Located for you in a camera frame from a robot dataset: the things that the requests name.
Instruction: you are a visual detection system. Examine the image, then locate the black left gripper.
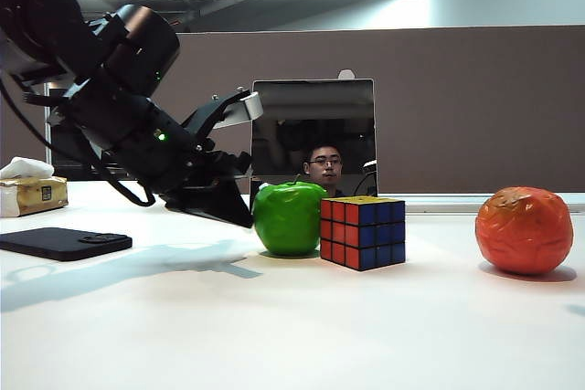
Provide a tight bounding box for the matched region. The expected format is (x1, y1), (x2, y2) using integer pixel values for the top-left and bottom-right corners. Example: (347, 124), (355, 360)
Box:
(107, 88), (265, 230)

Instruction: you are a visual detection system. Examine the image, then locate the green toy apple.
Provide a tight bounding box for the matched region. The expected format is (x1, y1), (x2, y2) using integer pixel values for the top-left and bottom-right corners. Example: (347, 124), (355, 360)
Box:
(251, 174), (328, 257)

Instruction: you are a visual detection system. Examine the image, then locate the orange toy fruit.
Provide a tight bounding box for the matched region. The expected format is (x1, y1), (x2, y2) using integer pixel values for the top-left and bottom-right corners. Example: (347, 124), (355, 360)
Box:
(474, 186), (575, 276)

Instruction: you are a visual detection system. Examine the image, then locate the Rubik's cube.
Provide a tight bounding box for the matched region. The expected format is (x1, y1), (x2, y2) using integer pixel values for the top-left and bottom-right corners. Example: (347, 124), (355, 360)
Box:
(319, 196), (407, 273)

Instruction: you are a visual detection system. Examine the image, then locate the rectangular standing mirror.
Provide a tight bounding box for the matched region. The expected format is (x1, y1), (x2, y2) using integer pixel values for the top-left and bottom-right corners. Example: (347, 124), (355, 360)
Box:
(250, 78), (379, 208)

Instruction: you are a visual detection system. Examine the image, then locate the black smartphone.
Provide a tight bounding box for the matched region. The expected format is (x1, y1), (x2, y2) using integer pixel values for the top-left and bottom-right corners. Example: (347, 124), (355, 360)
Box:
(0, 227), (133, 263)

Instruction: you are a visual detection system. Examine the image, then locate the yellow tissue pack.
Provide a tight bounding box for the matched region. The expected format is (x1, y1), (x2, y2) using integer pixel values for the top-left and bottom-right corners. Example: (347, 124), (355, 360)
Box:
(0, 156), (69, 218)

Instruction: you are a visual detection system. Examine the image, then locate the narrow brown desk partition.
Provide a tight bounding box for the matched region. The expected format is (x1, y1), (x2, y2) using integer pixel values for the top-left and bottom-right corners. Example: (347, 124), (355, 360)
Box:
(0, 74), (50, 170)

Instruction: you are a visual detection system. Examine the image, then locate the wide brown desk partition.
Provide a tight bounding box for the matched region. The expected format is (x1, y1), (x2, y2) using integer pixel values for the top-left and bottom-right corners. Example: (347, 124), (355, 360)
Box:
(171, 26), (585, 195)

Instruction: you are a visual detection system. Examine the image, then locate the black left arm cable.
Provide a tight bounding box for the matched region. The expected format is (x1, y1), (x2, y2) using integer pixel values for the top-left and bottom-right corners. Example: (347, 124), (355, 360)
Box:
(0, 81), (157, 207)

